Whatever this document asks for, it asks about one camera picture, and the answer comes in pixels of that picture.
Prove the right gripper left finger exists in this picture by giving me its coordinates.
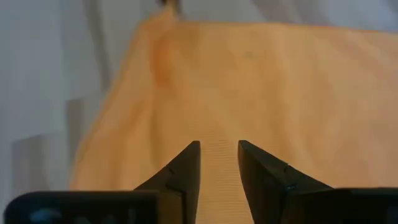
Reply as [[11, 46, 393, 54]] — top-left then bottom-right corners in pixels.
[[134, 141, 201, 224]]

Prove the orange microfiber towel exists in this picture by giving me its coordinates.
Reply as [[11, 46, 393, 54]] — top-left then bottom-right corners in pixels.
[[70, 7, 398, 224]]

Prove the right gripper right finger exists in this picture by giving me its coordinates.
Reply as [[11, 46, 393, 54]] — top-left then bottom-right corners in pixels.
[[238, 139, 333, 224]]

